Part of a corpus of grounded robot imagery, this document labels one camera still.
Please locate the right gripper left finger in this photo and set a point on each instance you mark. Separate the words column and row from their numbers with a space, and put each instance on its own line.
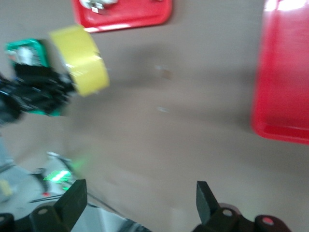
column 70, row 205

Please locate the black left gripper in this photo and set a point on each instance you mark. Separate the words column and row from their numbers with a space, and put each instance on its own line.
column 36, row 89

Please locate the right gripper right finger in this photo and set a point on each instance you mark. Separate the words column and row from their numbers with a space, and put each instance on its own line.
column 207, row 207

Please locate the yellow tape roll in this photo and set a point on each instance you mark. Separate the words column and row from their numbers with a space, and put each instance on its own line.
column 82, row 60

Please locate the green plastic tray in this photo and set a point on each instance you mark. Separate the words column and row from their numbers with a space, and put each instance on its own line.
column 41, row 52

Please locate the red plastic tray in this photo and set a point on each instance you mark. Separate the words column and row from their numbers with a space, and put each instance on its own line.
column 282, row 72
column 135, row 14

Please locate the white circuit breaker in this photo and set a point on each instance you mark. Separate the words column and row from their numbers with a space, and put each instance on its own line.
column 27, row 55

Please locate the white-capped metal pipe fitting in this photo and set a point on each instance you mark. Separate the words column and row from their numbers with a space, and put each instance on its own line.
column 99, row 4

